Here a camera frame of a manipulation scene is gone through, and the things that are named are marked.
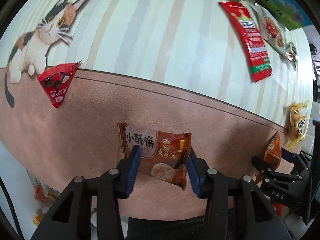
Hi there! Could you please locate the orange snack packet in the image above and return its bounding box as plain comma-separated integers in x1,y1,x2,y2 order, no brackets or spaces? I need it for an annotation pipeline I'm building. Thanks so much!
258,132,281,170

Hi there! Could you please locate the brown pastry snack packet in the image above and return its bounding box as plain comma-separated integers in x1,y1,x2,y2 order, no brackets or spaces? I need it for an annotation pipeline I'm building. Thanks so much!
118,122,191,190

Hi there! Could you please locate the cat pattern striped mat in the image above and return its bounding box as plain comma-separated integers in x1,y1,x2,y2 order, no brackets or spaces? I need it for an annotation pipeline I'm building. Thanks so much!
0,0,315,228

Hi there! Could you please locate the white red snack packet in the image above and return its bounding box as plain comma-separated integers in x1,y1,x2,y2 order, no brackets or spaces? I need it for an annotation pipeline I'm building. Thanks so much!
254,3,286,57

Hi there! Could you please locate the red triangular snack packet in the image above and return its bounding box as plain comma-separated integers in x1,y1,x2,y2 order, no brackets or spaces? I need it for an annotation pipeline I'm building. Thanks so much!
37,61,81,108

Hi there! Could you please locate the long red snack packet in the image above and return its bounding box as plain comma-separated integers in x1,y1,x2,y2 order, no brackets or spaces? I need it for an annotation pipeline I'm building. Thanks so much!
219,1,272,82

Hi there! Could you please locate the yellow snack packet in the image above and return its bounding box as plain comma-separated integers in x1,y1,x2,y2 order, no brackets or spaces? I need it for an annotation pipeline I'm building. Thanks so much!
284,100,310,150

